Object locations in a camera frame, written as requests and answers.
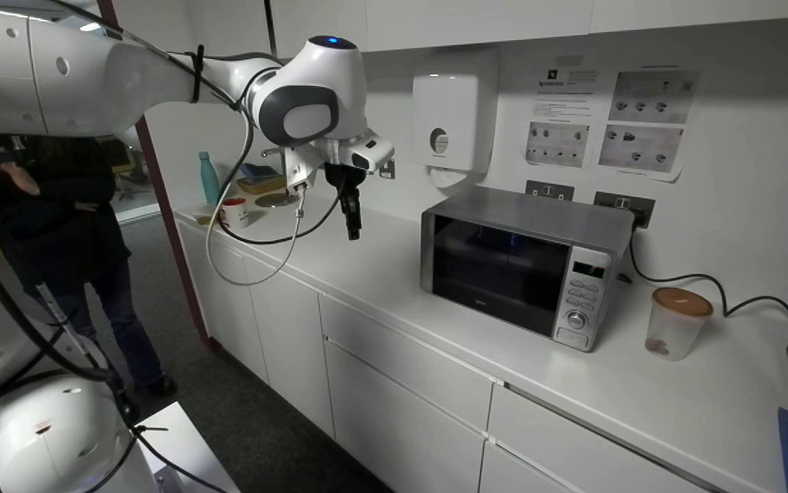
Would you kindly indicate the silver microwave oven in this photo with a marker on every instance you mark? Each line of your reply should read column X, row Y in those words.
column 505, row 274

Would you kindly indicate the person in dark clothes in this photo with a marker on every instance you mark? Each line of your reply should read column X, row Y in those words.
column 47, row 237

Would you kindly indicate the instruction sheet with one photo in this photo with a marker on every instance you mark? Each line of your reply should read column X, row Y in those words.
column 559, row 143

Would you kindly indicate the white wall cabinets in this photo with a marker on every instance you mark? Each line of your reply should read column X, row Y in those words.
column 505, row 22

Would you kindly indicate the small red white container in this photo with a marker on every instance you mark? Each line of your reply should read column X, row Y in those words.
column 234, row 212

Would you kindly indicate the instruction sheet with two photos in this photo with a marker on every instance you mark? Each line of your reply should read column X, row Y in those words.
column 641, row 145

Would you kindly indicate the white paper towel dispenser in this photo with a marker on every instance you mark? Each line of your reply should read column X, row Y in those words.
column 449, row 111

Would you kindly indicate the silver microwave dial knob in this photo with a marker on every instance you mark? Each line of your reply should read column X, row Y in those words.
column 579, row 318

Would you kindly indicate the brown wooden door frame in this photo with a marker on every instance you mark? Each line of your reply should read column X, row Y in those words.
column 170, row 237

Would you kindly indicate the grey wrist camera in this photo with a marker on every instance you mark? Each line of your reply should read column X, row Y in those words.
column 371, row 155

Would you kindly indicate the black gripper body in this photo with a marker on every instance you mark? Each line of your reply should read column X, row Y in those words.
column 347, row 180

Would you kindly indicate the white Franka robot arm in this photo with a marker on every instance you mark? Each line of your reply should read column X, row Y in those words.
column 322, row 73

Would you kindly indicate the yellow brown dish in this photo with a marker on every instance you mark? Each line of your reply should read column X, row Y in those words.
column 262, row 192

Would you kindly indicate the teal plastic bottle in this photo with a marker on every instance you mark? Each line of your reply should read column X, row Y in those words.
column 210, row 182

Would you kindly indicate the black double wall socket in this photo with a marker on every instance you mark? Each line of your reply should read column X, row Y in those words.
column 548, row 191
column 621, row 208

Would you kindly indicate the white base cabinets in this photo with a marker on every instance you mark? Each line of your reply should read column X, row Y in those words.
column 396, row 429

